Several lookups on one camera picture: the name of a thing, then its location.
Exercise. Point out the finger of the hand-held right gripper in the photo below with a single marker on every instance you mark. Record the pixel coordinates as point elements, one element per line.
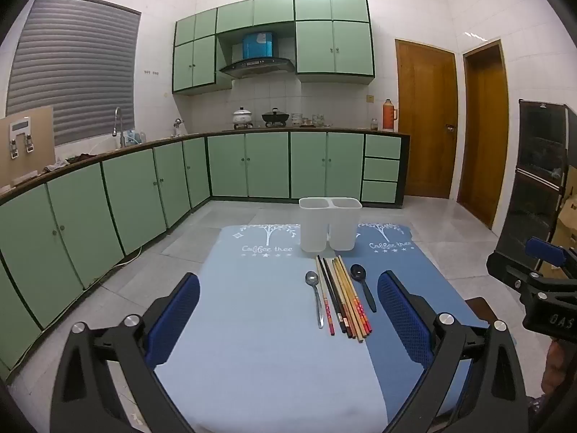
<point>507,268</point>
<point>545,250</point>

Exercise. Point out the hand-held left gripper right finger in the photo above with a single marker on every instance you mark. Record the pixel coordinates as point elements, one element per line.
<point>401,315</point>

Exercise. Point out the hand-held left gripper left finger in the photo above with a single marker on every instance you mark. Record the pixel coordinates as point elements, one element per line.
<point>180,315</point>

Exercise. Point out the row of mixed chopsticks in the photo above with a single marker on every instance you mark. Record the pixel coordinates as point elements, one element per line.
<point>342,297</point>

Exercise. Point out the white two-compartment utensil holder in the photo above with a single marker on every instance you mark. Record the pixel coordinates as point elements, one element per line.
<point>315,225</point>

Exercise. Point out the person's right hand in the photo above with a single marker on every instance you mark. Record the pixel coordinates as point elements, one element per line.
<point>549,370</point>

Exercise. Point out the dark brown stool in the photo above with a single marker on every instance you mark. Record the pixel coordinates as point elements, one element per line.
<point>478,311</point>

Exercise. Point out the dark blue table mat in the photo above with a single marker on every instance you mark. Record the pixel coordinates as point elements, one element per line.
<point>405,261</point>

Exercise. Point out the black plastic spoon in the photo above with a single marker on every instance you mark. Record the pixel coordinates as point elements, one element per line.
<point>358,273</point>

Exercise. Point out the light blue table mat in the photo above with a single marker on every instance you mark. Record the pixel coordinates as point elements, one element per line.
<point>252,324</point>

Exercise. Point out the black glass-door cabinet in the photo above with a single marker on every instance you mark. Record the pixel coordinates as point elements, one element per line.
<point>536,167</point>

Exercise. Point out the metal spoon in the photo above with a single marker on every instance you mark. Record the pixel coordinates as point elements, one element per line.
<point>312,278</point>

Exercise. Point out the narrow brown wooden door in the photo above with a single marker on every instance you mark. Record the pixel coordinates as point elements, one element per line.
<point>484,135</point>

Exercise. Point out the wide brown wooden door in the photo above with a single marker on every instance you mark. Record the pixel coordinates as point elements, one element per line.
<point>426,121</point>

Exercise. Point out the green lower kitchen cabinets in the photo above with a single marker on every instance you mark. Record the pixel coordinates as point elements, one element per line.
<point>266,167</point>

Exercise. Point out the green kitchen cabinets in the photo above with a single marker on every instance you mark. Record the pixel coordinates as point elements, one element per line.
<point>315,45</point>
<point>266,167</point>

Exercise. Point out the dark cloth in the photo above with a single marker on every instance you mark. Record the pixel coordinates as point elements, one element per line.
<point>72,162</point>

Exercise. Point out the small metal kettle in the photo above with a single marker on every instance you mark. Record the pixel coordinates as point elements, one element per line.
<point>178,127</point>

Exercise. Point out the orange thermos flask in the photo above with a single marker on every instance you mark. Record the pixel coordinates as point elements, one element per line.
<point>388,117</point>

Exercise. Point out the metal kitchen faucet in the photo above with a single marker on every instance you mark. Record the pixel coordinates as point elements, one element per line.
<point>117,121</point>

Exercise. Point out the white cooking pot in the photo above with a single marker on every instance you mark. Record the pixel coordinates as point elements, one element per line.
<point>242,116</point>

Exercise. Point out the group of glass jars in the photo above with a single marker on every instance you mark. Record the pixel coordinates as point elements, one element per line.
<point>309,120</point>

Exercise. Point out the black wok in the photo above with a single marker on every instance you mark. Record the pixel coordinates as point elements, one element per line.
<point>275,118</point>

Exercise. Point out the cardboard panel with white brackets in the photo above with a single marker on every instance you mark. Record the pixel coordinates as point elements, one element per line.
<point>40,144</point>

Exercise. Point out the black range hood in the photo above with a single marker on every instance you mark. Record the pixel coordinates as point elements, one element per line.
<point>257,67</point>

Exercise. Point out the grey window blind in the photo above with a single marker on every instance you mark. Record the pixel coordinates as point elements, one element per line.
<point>72,67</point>

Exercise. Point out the green upper kitchen cabinets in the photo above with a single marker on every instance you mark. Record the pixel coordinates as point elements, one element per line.
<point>315,45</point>

